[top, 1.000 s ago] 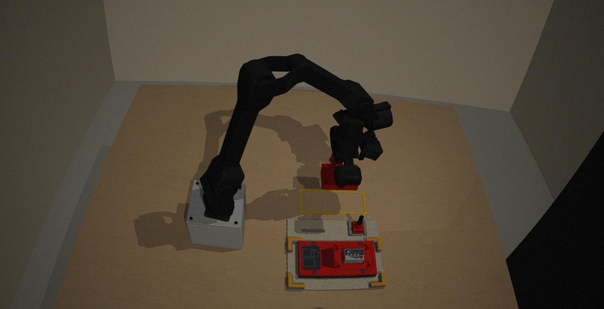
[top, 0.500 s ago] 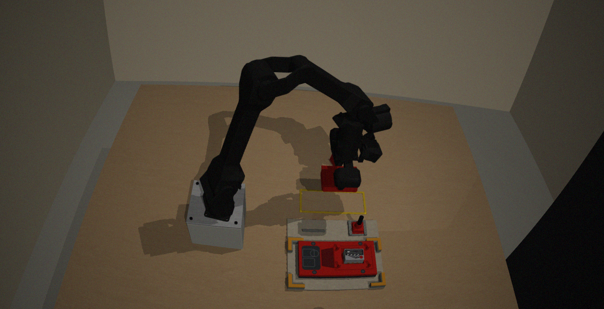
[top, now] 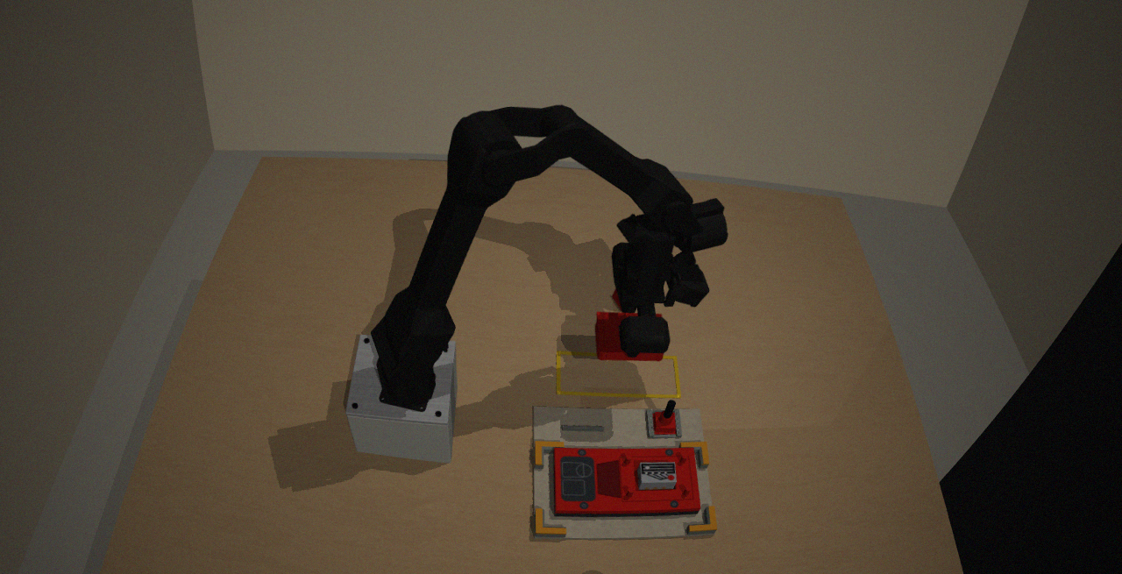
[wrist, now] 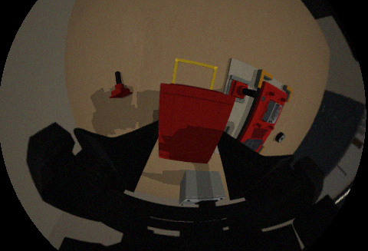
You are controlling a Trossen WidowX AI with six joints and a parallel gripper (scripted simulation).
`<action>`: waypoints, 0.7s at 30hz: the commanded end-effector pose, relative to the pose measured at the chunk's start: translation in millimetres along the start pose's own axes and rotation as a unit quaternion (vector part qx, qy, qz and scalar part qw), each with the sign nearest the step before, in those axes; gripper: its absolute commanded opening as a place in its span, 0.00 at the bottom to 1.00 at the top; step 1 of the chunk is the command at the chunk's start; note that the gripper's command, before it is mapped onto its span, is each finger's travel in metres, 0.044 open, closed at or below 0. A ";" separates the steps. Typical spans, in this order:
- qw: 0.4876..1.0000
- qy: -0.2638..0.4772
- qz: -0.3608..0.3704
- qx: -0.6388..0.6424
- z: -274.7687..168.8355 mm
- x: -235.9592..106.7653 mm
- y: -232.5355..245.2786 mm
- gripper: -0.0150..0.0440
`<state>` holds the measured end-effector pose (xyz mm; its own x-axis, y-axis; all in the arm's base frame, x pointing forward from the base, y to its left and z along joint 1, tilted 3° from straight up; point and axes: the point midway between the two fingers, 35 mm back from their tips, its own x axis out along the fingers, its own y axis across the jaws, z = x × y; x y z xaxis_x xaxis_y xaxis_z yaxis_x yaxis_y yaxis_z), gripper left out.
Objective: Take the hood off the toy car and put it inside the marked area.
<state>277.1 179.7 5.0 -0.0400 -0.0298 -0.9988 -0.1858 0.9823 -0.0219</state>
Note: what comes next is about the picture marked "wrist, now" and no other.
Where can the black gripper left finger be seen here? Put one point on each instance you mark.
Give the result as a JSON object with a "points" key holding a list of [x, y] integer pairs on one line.
{"points": [[127, 154]]}

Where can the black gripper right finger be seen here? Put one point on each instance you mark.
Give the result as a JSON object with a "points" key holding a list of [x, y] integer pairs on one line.
{"points": [[243, 168]]}

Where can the yellow rectangular outline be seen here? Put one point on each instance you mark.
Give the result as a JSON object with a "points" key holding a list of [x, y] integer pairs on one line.
{"points": [[193, 62]]}

